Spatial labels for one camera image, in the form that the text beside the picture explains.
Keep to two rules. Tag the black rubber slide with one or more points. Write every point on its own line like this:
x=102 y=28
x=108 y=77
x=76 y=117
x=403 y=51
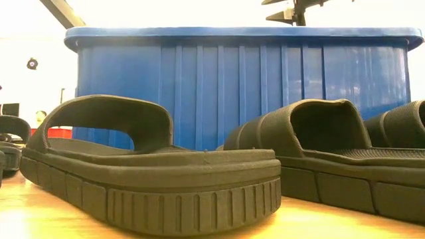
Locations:
x=13 y=126
x=272 y=132
x=166 y=192
x=398 y=126

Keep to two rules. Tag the blue plastic bin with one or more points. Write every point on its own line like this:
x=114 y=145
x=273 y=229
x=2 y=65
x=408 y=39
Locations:
x=212 y=83

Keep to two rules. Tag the red plastic box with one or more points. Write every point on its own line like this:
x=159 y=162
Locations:
x=59 y=133

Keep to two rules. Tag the black monitor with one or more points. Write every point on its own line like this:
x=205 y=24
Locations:
x=10 y=109

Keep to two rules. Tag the black round wall device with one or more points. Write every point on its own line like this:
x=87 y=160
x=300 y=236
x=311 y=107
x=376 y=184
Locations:
x=32 y=63

